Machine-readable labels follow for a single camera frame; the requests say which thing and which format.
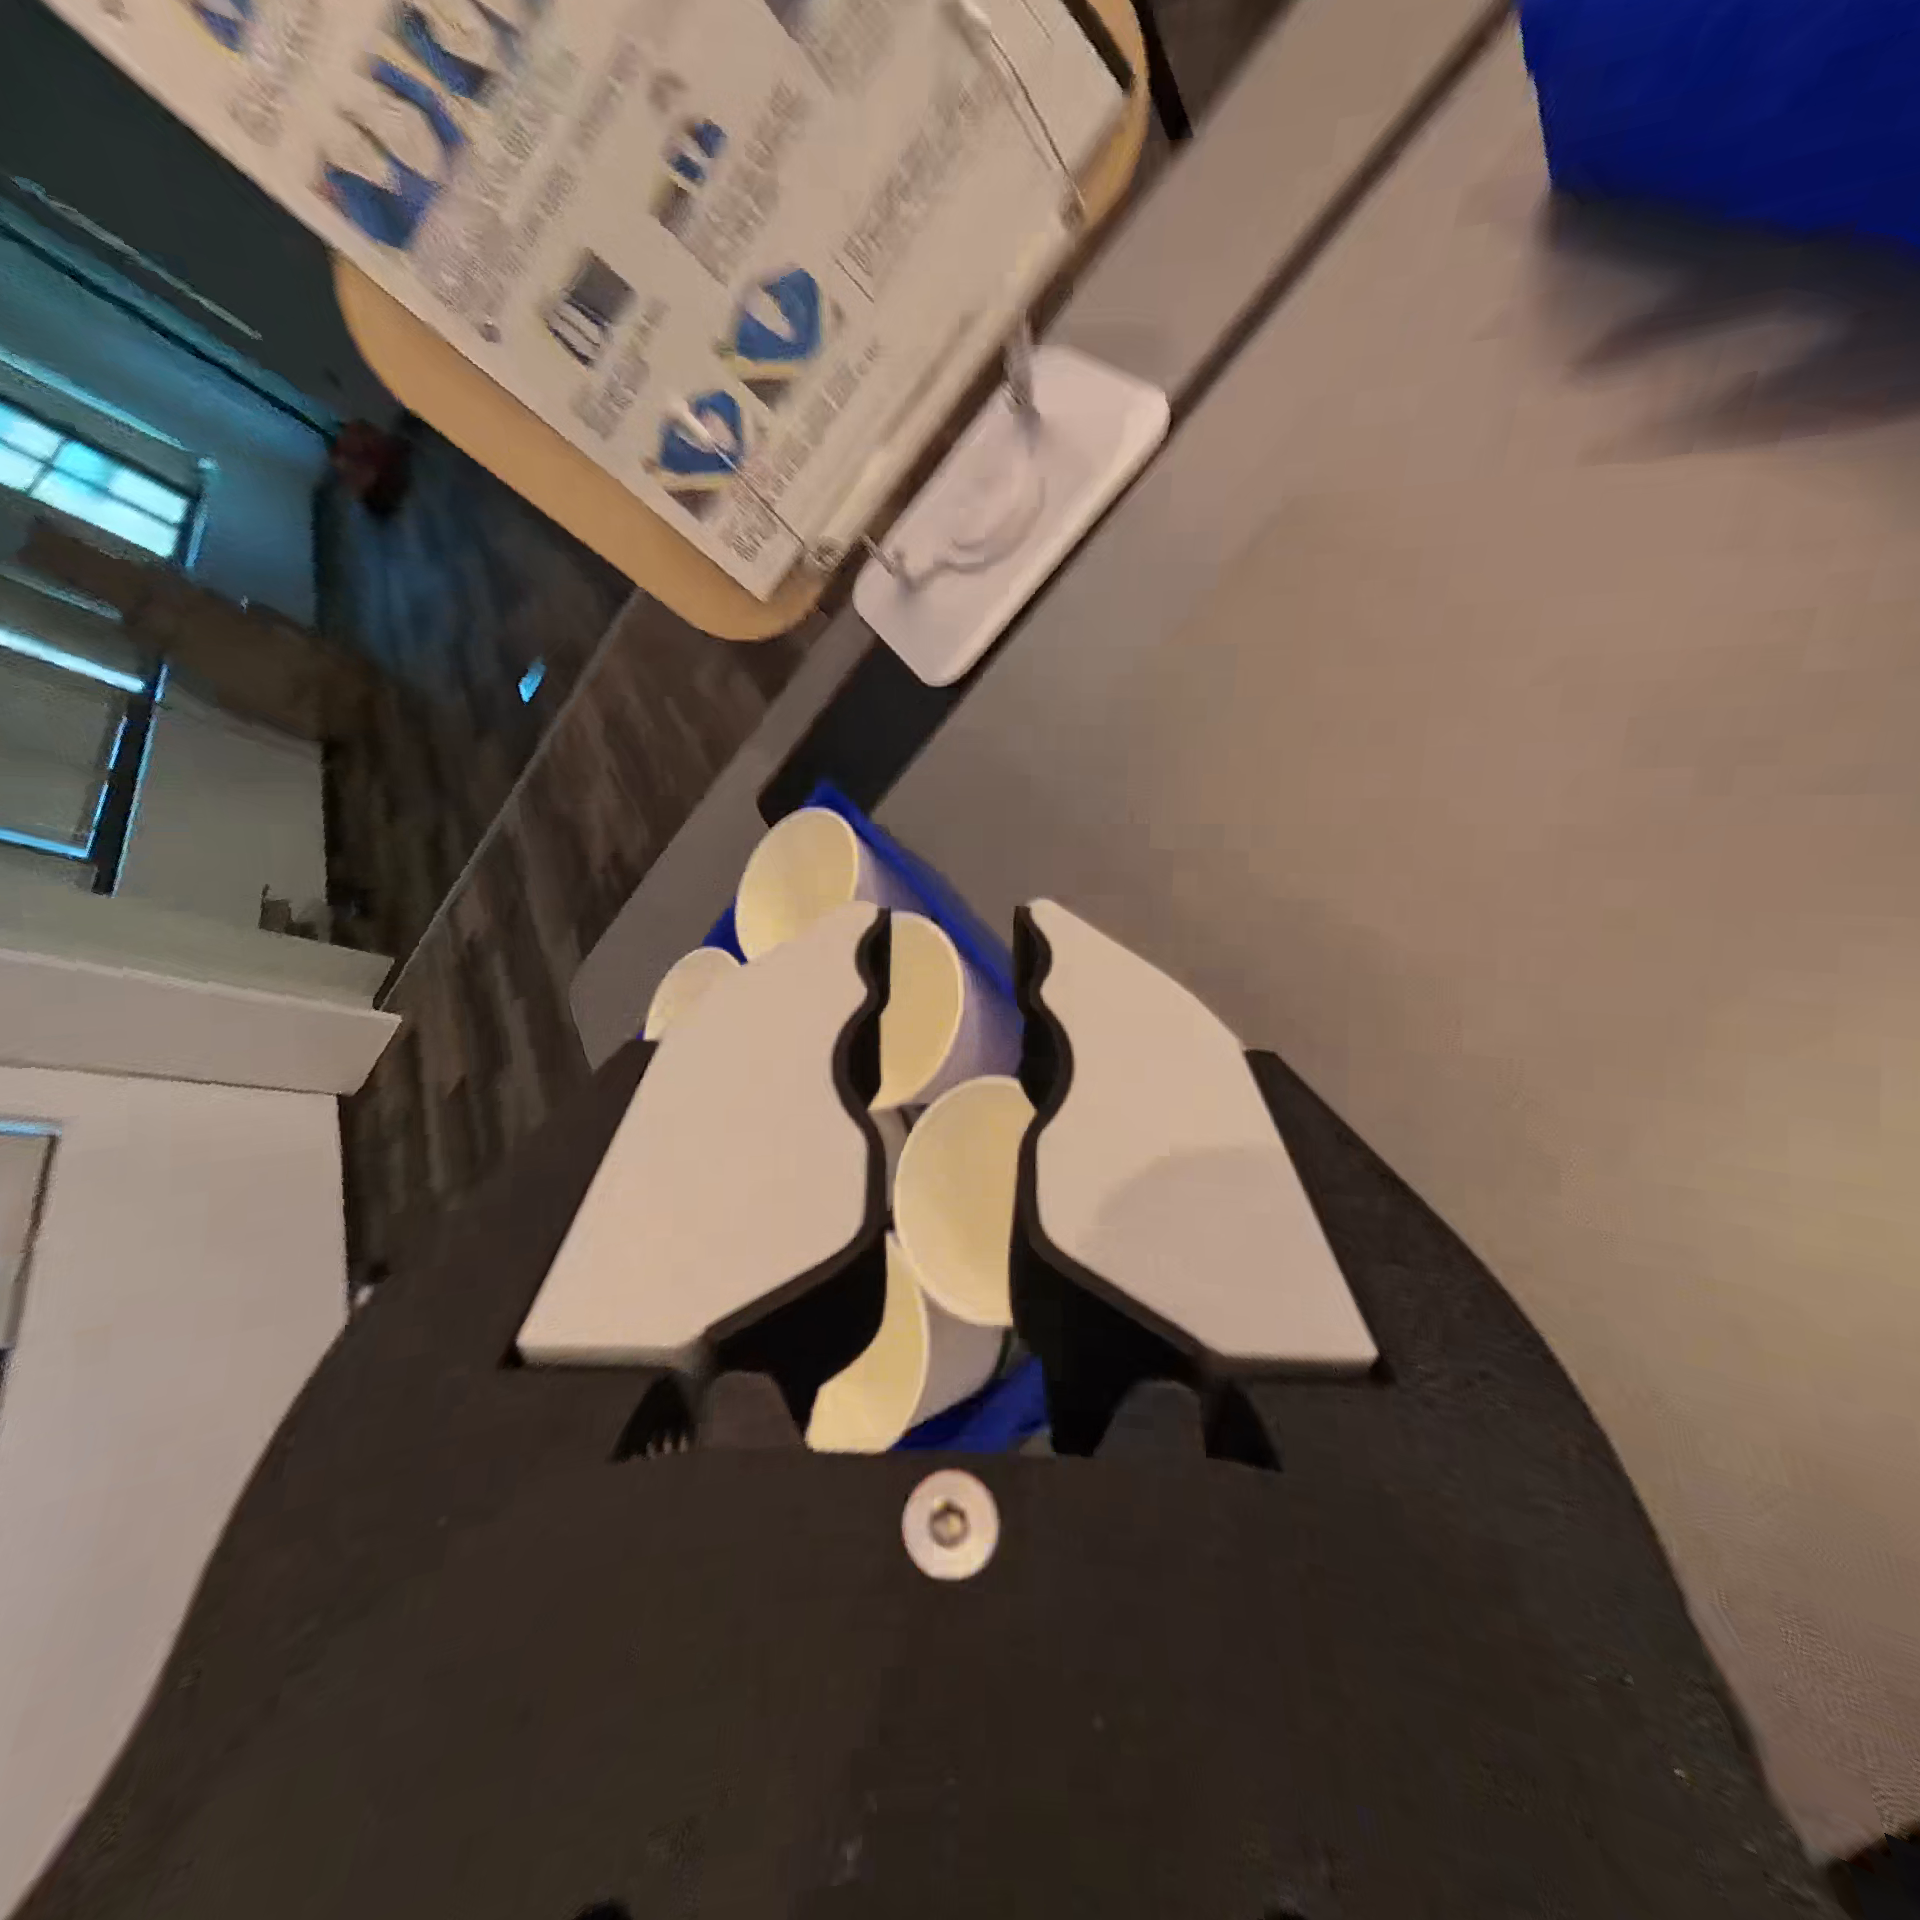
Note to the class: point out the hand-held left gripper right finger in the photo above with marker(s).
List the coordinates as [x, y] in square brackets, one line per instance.
[1198, 1200]

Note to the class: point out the blue plastic bin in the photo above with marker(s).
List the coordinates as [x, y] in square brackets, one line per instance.
[916, 870]
[1740, 106]

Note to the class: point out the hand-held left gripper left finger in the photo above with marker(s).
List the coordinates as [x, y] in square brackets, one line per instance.
[705, 1200]

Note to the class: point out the wooden instruction board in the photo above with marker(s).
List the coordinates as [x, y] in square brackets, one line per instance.
[601, 181]

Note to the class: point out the white board stand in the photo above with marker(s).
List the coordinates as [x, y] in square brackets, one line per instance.
[1053, 453]

